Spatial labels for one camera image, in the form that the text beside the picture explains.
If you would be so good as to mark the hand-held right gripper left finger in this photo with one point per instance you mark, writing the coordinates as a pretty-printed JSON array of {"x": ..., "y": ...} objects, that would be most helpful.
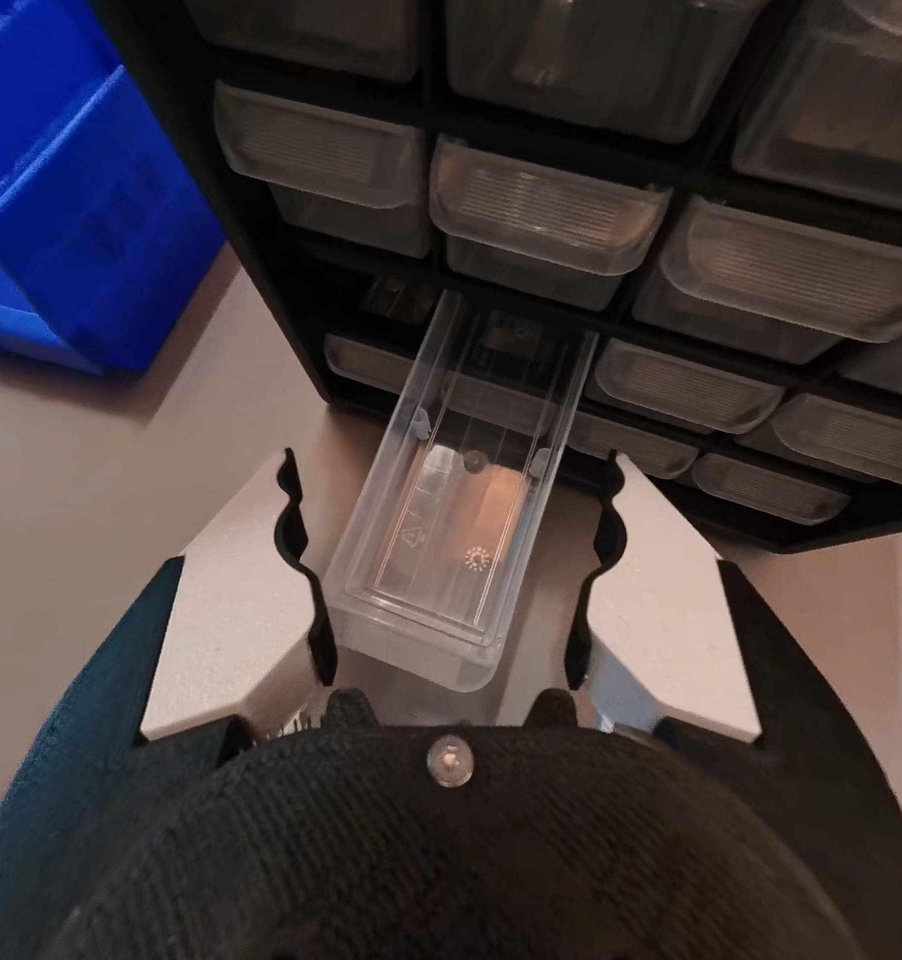
[{"x": 226, "y": 615}]

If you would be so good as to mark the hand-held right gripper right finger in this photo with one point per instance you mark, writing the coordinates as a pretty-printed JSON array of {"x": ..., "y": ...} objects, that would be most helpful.
[{"x": 660, "y": 615}]

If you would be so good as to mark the clear plastic drawer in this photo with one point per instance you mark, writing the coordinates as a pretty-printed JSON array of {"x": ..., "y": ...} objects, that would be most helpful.
[{"x": 451, "y": 540}]

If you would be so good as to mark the blue plastic bin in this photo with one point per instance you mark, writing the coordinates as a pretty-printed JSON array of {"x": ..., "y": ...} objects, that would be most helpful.
[{"x": 61, "y": 187}]

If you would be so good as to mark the black drawer cabinet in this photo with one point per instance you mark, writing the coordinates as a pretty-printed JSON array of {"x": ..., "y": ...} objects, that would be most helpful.
[{"x": 188, "y": 150}]

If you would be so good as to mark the group of translucent cabinet drawers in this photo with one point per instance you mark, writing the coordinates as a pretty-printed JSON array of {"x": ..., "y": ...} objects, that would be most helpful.
[{"x": 541, "y": 210}]

